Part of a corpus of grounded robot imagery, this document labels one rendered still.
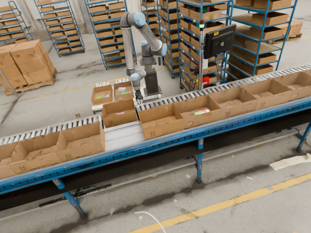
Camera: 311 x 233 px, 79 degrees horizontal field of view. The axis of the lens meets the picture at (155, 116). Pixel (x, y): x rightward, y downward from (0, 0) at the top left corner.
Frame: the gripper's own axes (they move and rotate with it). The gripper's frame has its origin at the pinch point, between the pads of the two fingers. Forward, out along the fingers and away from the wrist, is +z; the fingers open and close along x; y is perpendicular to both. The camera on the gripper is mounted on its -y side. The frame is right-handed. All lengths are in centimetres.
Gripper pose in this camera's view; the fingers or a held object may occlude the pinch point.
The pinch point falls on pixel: (140, 103)
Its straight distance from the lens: 225.4
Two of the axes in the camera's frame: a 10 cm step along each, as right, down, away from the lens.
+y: -2.7, -5.7, 7.8
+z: 1.2, 7.8, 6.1
